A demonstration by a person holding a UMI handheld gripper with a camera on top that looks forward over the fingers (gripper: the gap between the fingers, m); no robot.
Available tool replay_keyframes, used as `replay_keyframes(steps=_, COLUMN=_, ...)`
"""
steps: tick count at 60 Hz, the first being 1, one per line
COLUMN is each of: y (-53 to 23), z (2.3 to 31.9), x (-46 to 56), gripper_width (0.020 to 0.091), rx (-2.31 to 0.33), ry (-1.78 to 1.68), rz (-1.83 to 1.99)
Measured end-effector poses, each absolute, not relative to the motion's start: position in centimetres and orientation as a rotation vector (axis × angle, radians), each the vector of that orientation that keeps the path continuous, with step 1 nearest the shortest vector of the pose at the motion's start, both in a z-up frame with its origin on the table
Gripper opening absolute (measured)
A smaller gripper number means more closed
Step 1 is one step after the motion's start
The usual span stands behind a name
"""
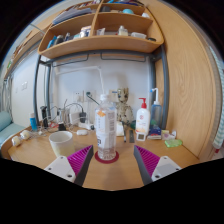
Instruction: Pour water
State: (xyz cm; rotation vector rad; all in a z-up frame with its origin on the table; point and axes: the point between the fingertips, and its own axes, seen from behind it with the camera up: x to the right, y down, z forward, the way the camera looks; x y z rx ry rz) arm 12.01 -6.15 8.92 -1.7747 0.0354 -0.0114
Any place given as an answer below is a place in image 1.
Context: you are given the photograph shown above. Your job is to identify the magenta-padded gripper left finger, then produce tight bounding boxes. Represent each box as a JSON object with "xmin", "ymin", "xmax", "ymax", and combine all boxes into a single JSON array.
[{"xmin": 43, "ymin": 144, "xmax": 95, "ymax": 187}]

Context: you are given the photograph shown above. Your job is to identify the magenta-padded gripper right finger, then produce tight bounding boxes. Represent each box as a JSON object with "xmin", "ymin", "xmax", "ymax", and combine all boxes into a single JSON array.
[{"xmin": 133, "ymin": 144, "xmax": 184, "ymax": 186}]

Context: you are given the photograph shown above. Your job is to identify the clear plastic water bottle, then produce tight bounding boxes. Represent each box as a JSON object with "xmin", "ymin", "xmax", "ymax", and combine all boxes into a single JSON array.
[{"xmin": 94, "ymin": 93, "xmax": 118, "ymax": 161}]

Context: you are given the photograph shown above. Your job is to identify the cream white ceramic cup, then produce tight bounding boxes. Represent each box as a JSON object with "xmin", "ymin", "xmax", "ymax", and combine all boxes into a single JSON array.
[{"xmin": 48, "ymin": 130, "xmax": 76, "ymax": 158}]

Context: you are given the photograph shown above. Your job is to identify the green packet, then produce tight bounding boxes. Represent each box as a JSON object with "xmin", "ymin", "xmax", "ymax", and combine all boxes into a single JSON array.
[{"xmin": 164, "ymin": 138, "xmax": 184, "ymax": 148}]

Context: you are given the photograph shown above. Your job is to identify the pink white packet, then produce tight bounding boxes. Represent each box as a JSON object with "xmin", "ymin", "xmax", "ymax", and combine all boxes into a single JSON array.
[{"xmin": 161, "ymin": 129, "xmax": 178, "ymax": 141}]

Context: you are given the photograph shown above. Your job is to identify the blue box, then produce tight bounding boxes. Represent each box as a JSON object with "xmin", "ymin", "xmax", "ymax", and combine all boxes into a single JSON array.
[{"xmin": 147, "ymin": 124, "xmax": 163, "ymax": 140}]

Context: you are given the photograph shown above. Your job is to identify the small white digital clock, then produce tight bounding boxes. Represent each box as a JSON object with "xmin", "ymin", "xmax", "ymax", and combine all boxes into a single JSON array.
[{"xmin": 135, "ymin": 132, "xmax": 147, "ymax": 142}]

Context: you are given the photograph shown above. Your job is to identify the white earbud case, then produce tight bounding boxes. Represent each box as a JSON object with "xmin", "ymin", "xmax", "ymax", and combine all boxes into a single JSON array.
[{"xmin": 76, "ymin": 129, "xmax": 89, "ymax": 137}]

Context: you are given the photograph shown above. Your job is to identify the grey ruler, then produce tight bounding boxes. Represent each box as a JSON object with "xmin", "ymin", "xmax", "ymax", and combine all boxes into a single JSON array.
[{"xmin": 128, "ymin": 129, "xmax": 136, "ymax": 144}]

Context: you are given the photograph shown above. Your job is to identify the small white round roll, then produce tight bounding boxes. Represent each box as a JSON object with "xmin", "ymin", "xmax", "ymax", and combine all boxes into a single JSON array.
[
  {"xmin": 19, "ymin": 129, "xmax": 32, "ymax": 141},
  {"xmin": 11, "ymin": 135, "xmax": 23, "ymax": 148}
]

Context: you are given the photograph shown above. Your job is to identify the flat round red coaster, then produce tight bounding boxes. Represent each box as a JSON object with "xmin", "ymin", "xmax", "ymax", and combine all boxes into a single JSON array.
[{"xmin": 94, "ymin": 150, "xmax": 120, "ymax": 164}]

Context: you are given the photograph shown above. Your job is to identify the white power adapter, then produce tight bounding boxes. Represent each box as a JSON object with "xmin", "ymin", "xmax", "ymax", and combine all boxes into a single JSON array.
[{"xmin": 68, "ymin": 112, "xmax": 81, "ymax": 125}]

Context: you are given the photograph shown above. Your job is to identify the small blue tube bottle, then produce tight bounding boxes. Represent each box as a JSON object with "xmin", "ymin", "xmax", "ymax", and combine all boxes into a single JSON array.
[{"xmin": 29, "ymin": 112, "xmax": 38, "ymax": 132}]

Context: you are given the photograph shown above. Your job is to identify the clear blue squeeze bottle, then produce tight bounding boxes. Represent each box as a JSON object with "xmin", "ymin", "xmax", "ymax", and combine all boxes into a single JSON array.
[{"xmin": 149, "ymin": 87, "xmax": 163, "ymax": 129}]

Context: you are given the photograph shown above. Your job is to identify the black electric shaver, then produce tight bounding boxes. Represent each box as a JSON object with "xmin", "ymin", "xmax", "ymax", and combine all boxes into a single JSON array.
[{"xmin": 39, "ymin": 105, "xmax": 49, "ymax": 128}]

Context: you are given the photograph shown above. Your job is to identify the white red pump lotion bottle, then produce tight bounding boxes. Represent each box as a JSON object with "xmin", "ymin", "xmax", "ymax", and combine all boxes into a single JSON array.
[{"xmin": 135, "ymin": 97, "xmax": 151, "ymax": 134}]

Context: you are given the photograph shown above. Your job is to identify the black plug adapter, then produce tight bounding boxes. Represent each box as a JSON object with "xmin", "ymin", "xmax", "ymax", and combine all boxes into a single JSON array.
[{"xmin": 79, "ymin": 111, "xmax": 87, "ymax": 124}]

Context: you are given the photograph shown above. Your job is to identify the crumpled white tissue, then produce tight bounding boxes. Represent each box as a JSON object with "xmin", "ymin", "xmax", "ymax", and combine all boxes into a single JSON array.
[{"xmin": 115, "ymin": 120, "xmax": 125, "ymax": 137}]

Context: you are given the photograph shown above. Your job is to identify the bed with teal pillow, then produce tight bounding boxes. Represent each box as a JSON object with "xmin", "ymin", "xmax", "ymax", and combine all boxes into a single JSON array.
[{"xmin": 0, "ymin": 110, "xmax": 28, "ymax": 148}]

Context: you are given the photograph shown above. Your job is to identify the tree creature figurine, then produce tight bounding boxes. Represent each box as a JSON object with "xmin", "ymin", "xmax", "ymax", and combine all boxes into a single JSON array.
[{"xmin": 115, "ymin": 87, "xmax": 134, "ymax": 124}]

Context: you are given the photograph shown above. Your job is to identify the striped hanging towel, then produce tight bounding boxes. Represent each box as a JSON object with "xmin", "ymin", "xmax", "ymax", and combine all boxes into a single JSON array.
[{"xmin": 212, "ymin": 44, "xmax": 224, "ymax": 151}]

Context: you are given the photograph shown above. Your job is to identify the wooden wardrobe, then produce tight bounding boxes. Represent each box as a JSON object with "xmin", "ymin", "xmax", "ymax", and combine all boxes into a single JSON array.
[{"xmin": 143, "ymin": 0, "xmax": 224, "ymax": 159}]

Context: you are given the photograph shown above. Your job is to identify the long wooden bunk ledge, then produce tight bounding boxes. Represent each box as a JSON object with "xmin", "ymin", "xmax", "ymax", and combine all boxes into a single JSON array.
[{"xmin": 2, "ymin": 13, "xmax": 56, "ymax": 79}]

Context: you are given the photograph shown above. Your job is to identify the wooden shelf unit with items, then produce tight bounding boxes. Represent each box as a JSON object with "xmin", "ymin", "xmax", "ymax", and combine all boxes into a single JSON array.
[{"xmin": 37, "ymin": 0, "xmax": 165, "ymax": 60}]

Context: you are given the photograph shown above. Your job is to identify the white wall socket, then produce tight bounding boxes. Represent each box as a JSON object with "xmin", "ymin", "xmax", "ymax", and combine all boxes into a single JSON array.
[
  {"xmin": 73, "ymin": 90, "xmax": 97, "ymax": 103},
  {"xmin": 108, "ymin": 89, "xmax": 120, "ymax": 103}
]

